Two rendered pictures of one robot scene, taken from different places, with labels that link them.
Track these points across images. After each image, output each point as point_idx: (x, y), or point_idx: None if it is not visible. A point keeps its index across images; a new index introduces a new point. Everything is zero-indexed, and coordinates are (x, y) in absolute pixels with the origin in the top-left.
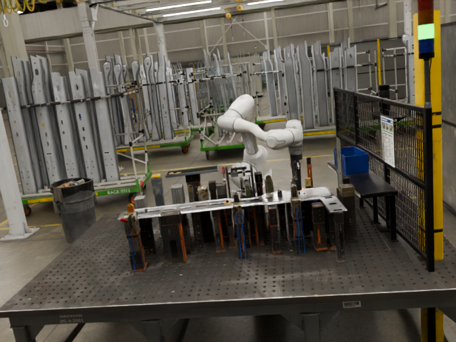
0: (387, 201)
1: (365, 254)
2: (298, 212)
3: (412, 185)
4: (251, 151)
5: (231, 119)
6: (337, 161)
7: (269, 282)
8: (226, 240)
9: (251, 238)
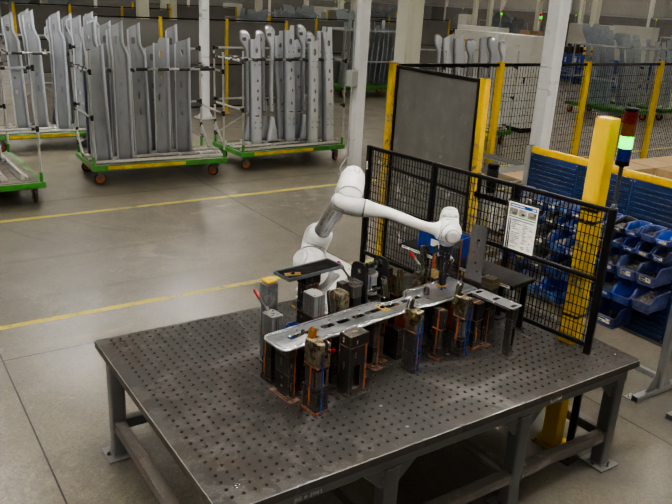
0: (503, 287)
1: (519, 347)
2: (469, 311)
3: (564, 275)
4: (327, 233)
5: (359, 201)
6: (469, 249)
7: (483, 393)
8: None
9: None
